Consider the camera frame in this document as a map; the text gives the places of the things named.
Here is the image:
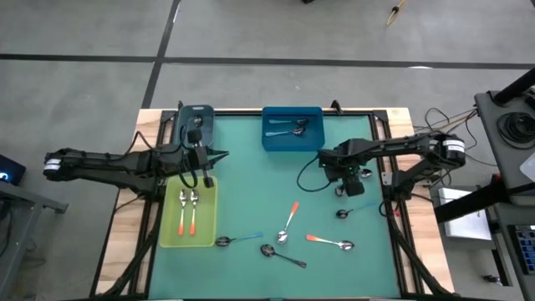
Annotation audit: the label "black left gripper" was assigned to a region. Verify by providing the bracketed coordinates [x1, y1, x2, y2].
[183, 130, 230, 189]

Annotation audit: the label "blue plastic bin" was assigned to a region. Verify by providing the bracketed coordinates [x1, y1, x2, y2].
[261, 105, 326, 152]

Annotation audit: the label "dark teal plastic bin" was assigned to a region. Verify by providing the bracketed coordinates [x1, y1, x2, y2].
[174, 104, 216, 148]

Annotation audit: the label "teal table mat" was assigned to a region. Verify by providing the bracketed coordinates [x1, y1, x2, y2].
[148, 113, 403, 299]

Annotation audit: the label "yellow-green plastic bin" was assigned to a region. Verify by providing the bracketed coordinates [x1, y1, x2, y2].
[159, 175, 219, 248]

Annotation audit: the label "black cart bar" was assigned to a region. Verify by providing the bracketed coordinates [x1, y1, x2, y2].
[434, 179, 509, 225]

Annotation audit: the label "white flat box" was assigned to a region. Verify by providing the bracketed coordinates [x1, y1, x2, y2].
[436, 186, 493, 242]

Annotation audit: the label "grey equipment cart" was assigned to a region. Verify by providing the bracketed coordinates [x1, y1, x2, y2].
[474, 89, 535, 206]

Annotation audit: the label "grey side table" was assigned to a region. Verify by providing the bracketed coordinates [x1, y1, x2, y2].
[0, 179, 69, 301]

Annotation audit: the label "black pole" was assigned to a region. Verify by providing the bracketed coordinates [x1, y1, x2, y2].
[492, 67, 535, 106]

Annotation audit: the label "dark laptop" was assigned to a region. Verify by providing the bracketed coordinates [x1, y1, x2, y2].
[0, 153, 27, 187]

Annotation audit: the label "control panel with blue buttons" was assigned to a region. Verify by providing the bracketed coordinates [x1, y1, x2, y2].
[506, 223, 535, 289]

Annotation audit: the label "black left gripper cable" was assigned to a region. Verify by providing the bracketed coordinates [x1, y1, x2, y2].
[178, 123, 200, 190]

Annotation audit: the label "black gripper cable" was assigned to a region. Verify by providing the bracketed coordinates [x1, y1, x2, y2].
[178, 123, 200, 190]
[296, 155, 334, 194]

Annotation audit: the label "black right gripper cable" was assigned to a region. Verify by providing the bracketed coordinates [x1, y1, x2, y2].
[296, 155, 334, 194]

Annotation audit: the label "loose black floor cables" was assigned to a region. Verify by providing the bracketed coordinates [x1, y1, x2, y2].
[411, 106, 498, 168]

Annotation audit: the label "yellow hanging cable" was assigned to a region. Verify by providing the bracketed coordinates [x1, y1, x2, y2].
[385, 0, 407, 28]

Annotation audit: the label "black coiled cable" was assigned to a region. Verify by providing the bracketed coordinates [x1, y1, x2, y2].
[496, 111, 535, 151]

